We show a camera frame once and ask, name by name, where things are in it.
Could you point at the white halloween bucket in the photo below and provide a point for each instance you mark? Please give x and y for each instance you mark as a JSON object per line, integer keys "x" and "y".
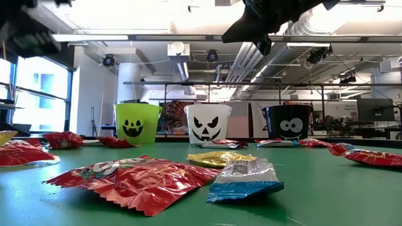
{"x": 207, "y": 124}

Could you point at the dark background monitor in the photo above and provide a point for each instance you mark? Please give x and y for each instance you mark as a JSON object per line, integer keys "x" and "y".
{"x": 375, "y": 110}

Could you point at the white round column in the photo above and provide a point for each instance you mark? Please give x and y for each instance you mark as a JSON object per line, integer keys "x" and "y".
{"x": 128, "y": 81}

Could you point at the silver ventilation duct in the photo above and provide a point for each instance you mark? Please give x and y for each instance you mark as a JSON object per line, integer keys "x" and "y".
{"x": 273, "y": 56}

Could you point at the red Skittles candy pack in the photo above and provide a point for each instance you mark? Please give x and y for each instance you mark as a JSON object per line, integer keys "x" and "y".
{"x": 314, "y": 142}
{"x": 370, "y": 157}
{"x": 135, "y": 185}
{"x": 63, "y": 140}
{"x": 116, "y": 142}
{"x": 232, "y": 142}
{"x": 22, "y": 153}

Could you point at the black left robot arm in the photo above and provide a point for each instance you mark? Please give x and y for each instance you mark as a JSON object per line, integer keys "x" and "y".
{"x": 28, "y": 34}

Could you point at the black metal rack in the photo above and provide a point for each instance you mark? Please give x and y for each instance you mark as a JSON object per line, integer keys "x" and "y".
{"x": 220, "y": 83}

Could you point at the black ceiling camera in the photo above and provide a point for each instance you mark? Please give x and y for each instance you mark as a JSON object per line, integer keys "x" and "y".
{"x": 212, "y": 56}
{"x": 348, "y": 79}
{"x": 318, "y": 55}
{"x": 109, "y": 60}

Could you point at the green halloween bucket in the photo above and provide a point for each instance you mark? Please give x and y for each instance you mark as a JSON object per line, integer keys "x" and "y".
{"x": 138, "y": 125}

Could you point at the white ceiling unit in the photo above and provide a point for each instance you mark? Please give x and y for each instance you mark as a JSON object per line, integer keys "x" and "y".
{"x": 178, "y": 51}

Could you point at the yellow Sour Patch candy pack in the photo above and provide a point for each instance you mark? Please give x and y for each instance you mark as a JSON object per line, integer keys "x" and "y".
{"x": 216, "y": 158}
{"x": 6, "y": 136}

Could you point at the green table mat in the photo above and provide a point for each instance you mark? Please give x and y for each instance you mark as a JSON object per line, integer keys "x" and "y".
{"x": 314, "y": 188}

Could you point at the overhead rig beam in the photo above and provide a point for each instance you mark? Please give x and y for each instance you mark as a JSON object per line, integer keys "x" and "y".
{"x": 157, "y": 37}

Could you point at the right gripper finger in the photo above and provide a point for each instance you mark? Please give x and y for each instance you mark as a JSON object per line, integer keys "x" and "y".
{"x": 264, "y": 44}
{"x": 242, "y": 31}

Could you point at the wooden table black frame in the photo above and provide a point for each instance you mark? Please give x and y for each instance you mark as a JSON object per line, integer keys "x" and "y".
{"x": 361, "y": 142}

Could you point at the black halloween bucket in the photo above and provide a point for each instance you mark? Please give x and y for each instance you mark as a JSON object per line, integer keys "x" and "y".
{"x": 287, "y": 124}

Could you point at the spider web decoration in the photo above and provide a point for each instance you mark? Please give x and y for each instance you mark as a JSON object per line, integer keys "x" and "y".
{"x": 176, "y": 116}

